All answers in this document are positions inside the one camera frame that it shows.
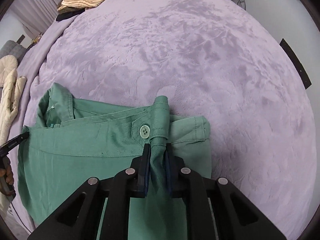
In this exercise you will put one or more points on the green short-sleeve shirt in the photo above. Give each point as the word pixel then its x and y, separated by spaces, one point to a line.
pixel 74 139

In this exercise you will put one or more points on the black strip on wall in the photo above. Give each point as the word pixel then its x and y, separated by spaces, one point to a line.
pixel 297 64

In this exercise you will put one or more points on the grey pleated curtain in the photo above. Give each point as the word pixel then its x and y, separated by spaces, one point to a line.
pixel 36 16

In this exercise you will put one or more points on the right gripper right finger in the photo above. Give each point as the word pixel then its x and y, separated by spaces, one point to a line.
pixel 215 209

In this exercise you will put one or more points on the grey quilted headboard cushion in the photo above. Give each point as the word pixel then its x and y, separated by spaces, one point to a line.
pixel 13 48

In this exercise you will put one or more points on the black garment under tan one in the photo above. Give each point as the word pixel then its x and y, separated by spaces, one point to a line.
pixel 67 15

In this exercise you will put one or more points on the round cream pillow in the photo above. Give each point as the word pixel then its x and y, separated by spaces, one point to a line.
pixel 7 64

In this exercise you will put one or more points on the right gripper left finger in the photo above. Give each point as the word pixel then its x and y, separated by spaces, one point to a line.
pixel 99 209

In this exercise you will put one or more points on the cream quilted jacket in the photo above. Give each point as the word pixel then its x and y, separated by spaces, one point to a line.
pixel 11 95

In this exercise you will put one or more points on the lavender plush bed blanket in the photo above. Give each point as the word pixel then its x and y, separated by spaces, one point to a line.
pixel 209 58

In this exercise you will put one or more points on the person's left hand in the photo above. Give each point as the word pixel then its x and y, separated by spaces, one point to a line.
pixel 7 180

